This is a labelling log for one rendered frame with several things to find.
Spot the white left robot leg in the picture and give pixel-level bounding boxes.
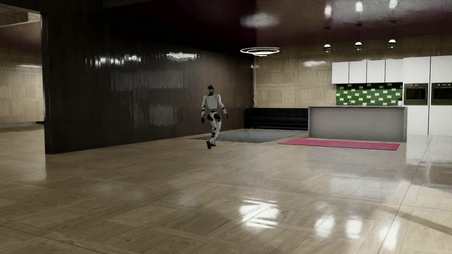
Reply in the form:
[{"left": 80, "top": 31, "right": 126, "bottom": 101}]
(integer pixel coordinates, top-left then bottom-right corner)
[{"left": 211, "top": 110, "right": 222, "bottom": 147}]

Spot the red floor rug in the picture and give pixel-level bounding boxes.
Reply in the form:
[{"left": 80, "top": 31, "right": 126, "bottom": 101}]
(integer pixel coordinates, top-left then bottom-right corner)
[{"left": 278, "top": 139, "right": 400, "bottom": 151}]

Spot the green tile backsplash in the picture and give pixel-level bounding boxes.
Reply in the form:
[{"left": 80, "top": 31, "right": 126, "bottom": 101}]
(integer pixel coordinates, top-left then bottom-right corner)
[{"left": 336, "top": 83, "right": 403, "bottom": 106}]

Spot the grey kitchen island counter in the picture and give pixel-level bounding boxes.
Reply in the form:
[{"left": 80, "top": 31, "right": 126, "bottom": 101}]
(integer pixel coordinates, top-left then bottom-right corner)
[{"left": 308, "top": 105, "right": 408, "bottom": 143}]

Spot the white wall cabinet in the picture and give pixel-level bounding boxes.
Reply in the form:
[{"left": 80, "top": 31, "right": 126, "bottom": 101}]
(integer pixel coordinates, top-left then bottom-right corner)
[
  {"left": 332, "top": 62, "right": 350, "bottom": 84},
  {"left": 367, "top": 60, "right": 386, "bottom": 83},
  {"left": 349, "top": 61, "right": 367, "bottom": 84},
  {"left": 385, "top": 59, "right": 404, "bottom": 83}
]

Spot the white right robot leg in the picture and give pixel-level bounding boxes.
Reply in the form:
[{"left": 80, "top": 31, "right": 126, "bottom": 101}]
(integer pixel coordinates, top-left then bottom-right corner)
[{"left": 206, "top": 111, "right": 218, "bottom": 149}]

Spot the black built-in oven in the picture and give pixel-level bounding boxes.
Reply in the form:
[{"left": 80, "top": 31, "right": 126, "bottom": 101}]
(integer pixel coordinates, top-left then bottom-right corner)
[
  {"left": 431, "top": 83, "right": 452, "bottom": 106},
  {"left": 404, "top": 83, "right": 429, "bottom": 106}
]

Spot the grey floor rug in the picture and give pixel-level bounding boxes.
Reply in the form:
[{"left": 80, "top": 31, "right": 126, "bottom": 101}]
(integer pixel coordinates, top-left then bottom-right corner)
[{"left": 189, "top": 129, "right": 307, "bottom": 144}]

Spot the white tall cabinet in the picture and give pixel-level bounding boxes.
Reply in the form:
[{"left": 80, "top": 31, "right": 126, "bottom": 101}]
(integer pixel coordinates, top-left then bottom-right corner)
[
  {"left": 428, "top": 55, "right": 452, "bottom": 137},
  {"left": 403, "top": 56, "right": 431, "bottom": 136}
]

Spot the glowing ring ceiling lamp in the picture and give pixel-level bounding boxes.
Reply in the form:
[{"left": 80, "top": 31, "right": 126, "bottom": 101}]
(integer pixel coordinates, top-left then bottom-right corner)
[{"left": 240, "top": 47, "right": 280, "bottom": 57}]

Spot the black tufted sofa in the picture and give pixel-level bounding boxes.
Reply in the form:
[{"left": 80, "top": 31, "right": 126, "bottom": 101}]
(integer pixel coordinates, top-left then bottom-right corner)
[{"left": 245, "top": 108, "right": 309, "bottom": 131}]

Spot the white robot leg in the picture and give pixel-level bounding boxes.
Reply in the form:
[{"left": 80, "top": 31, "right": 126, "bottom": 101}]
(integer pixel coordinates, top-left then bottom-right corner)
[
  {"left": 211, "top": 110, "right": 222, "bottom": 147},
  {"left": 206, "top": 111, "right": 218, "bottom": 149}
]

